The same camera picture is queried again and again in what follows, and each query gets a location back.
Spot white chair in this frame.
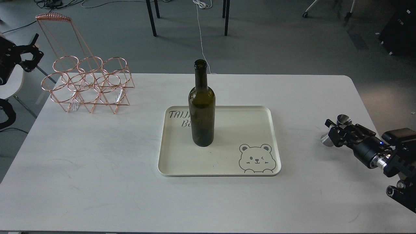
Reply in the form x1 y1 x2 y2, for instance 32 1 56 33
0 66 37 118

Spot copper wire wine rack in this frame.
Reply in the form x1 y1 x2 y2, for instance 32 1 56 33
35 12 135 113

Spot black cabinet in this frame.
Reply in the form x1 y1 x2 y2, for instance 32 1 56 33
379 0 416 55

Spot black table legs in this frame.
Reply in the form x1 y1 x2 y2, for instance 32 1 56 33
145 0 230 37

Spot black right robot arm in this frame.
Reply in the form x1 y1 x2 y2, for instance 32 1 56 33
321 115 416 212

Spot steel double jigger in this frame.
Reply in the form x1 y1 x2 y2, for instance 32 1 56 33
321 114 352 148

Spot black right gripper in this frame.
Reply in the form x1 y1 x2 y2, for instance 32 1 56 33
324 119 392 169

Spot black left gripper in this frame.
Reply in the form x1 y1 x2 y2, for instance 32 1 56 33
0 33 44 85

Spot dark green wine bottle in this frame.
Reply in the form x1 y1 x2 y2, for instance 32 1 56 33
188 59 216 147

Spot white floor cable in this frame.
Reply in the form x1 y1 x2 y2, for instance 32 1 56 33
193 0 217 74

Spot cream bear serving tray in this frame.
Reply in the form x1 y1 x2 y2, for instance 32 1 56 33
158 106 282 176

